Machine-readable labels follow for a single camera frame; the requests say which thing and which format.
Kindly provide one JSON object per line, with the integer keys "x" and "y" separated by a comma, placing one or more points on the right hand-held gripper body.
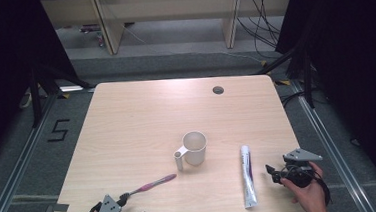
{"x": 298, "y": 173}

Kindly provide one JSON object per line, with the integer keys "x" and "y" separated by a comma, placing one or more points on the white toothpaste tube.
{"x": 248, "y": 178}

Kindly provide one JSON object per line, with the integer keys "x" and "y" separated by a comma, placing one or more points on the pink toothbrush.
{"x": 151, "y": 184}

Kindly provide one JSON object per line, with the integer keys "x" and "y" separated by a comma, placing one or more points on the person's right hand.
{"x": 311, "y": 199}

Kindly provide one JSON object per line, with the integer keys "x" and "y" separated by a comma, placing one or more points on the black metal stand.
{"x": 35, "y": 96}
{"x": 307, "y": 77}

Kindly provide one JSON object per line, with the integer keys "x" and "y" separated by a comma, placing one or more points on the black curtain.
{"x": 2, "y": 65}
{"x": 353, "y": 57}

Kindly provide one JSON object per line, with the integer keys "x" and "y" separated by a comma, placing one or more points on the small clutter under desk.
{"x": 99, "y": 38}

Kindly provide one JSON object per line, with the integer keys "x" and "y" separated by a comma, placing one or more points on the aluminium floor rail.
{"x": 16, "y": 171}
{"x": 332, "y": 149}

